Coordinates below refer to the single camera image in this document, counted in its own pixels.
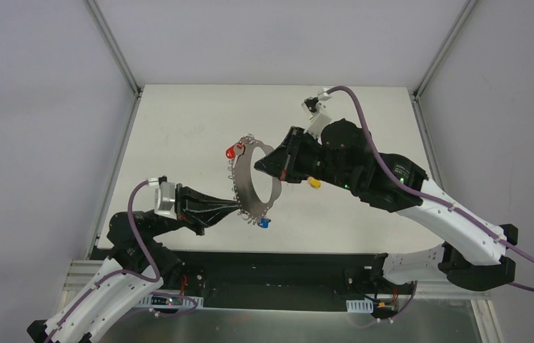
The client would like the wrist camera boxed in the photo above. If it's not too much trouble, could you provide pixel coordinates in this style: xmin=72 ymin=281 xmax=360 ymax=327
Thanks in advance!
xmin=302 ymin=88 xmax=332 ymax=139
xmin=147 ymin=176 xmax=180 ymax=219

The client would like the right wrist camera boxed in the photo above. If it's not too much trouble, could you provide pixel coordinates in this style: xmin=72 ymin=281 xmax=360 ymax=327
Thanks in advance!
xmin=302 ymin=88 xmax=332 ymax=139

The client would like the red key tag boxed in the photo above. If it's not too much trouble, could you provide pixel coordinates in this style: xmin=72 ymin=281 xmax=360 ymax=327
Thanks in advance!
xmin=225 ymin=146 xmax=237 ymax=159

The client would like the blue key tag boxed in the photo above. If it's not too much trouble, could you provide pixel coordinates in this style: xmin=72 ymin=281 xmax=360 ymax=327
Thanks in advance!
xmin=257 ymin=217 xmax=271 ymax=229

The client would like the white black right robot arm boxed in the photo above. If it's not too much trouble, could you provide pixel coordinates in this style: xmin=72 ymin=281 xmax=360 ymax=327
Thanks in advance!
xmin=254 ymin=119 xmax=518 ymax=293

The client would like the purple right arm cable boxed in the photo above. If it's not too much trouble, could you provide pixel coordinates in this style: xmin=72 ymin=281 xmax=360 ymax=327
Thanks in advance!
xmin=325 ymin=85 xmax=534 ymax=296

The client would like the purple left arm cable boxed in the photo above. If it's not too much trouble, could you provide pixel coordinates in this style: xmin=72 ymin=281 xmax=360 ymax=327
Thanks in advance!
xmin=44 ymin=179 xmax=199 ymax=343

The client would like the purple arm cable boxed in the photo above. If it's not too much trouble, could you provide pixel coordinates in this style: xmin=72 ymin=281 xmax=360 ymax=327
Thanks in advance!
xmin=44 ymin=179 xmax=199 ymax=343
xmin=325 ymin=85 xmax=534 ymax=296

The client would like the large steel keyring plate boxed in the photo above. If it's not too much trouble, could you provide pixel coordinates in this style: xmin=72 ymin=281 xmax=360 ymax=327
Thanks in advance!
xmin=227 ymin=134 xmax=282 ymax=227

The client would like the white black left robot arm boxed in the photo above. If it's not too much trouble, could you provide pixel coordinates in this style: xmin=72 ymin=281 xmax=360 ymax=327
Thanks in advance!
xmin=26 ymin=177 xmax=239 ymax=342

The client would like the metal base plate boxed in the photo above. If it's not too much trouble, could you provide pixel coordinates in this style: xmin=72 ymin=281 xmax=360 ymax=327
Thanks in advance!
xmin=102 ymin=299 xmax=482 ymax=342

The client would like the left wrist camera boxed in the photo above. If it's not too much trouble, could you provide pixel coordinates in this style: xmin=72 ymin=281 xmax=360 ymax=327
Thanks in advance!
xmin=147 ymin=176 xmax=180 ymax=219

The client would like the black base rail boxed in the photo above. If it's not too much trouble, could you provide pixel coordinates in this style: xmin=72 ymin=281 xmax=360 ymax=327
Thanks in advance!
xmin=89 ymin=248 xmax=415 ymax=314

